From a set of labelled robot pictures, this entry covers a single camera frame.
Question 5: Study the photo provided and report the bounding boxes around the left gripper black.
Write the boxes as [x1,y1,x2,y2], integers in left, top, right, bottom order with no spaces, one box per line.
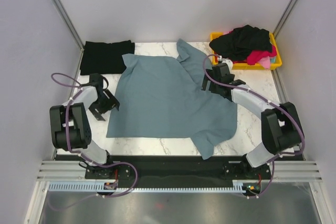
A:
[88,90,120,121]

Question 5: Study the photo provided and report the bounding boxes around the blue-grey t shirt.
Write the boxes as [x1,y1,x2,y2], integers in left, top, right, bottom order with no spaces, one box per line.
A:
[107,40,237,159]

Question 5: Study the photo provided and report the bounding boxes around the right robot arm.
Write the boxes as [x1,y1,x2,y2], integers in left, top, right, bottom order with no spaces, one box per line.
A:
[202,62,305,179]

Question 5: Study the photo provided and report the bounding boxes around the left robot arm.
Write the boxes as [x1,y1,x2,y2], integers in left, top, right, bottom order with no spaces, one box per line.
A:
[49,73,120,178]

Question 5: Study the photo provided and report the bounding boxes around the yellow plastic bin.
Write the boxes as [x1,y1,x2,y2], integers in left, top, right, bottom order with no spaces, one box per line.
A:
[209,32,282,70]

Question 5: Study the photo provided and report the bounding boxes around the red t shirt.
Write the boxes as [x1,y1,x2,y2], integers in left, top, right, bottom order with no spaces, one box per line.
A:
[213,54,234,65]

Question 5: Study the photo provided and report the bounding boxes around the crumpled black t shirt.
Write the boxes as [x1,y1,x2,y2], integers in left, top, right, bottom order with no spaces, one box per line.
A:
[209,25,272,61]

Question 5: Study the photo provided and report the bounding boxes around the light pink t shirt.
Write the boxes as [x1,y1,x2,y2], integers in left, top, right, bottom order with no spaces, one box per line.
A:
[257,56,272,69]

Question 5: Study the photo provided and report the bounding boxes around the folded black t shirt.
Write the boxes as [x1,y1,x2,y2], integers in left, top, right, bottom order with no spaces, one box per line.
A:
[80,40,135,76]

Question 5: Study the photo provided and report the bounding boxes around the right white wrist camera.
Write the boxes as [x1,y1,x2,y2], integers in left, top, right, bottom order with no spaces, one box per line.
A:
[212,55,233,70]

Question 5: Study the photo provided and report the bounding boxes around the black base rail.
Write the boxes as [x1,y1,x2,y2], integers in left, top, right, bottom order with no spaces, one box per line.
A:
[56,155,271,187]

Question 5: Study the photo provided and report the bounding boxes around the white slotted cable duct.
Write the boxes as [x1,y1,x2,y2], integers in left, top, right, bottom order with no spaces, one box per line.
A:
[48,181,246,193]

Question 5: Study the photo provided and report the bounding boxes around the aluminium front rail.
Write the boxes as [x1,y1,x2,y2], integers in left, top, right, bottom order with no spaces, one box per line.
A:
[38,161,322,183]

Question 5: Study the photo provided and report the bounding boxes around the left aluminium frame post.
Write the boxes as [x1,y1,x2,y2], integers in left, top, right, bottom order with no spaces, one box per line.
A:
[51,0,83,50]

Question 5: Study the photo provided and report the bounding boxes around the aluminium frame post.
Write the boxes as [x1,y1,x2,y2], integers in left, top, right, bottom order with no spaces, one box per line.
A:
[273,0,299,38]
[51,0,83,50]

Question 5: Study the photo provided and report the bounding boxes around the right aluminium frame post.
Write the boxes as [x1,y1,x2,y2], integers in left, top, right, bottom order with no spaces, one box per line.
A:
[273,0,299,38]

